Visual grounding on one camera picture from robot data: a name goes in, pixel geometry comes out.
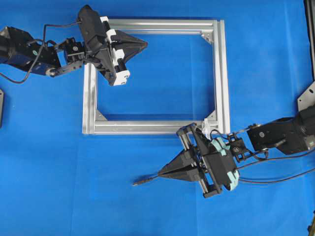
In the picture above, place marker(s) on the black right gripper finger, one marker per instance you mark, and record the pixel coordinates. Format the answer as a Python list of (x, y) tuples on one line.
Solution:
[(189, 175), (181, 165)]

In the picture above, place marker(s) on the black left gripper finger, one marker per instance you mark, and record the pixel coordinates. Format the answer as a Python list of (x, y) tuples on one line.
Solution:
[(131, 51), (126, 40)]

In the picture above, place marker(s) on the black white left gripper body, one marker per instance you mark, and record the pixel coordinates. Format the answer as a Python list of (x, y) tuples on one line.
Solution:
[(108, 59)]

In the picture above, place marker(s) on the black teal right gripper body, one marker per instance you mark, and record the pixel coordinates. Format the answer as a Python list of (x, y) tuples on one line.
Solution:
[(212, 159)]

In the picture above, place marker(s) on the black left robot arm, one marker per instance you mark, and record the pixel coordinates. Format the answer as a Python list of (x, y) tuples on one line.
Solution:
[(39, 56)]

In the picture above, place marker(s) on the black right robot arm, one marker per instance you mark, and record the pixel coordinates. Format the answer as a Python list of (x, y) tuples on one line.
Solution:
[(289, 135)]

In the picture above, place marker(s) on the white zip tie loop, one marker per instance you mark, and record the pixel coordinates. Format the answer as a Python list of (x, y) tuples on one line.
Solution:
[(206, 128)]

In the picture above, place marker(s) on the dark plate left edge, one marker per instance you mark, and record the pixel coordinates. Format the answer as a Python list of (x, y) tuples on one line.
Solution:
[(1, 105)]

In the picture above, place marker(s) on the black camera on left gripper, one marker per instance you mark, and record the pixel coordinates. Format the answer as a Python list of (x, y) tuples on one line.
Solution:
[(91, 28)]

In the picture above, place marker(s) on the silver aluminium extrusion frame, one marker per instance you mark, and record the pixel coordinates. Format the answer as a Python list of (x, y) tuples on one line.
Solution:
[(212, 31)]

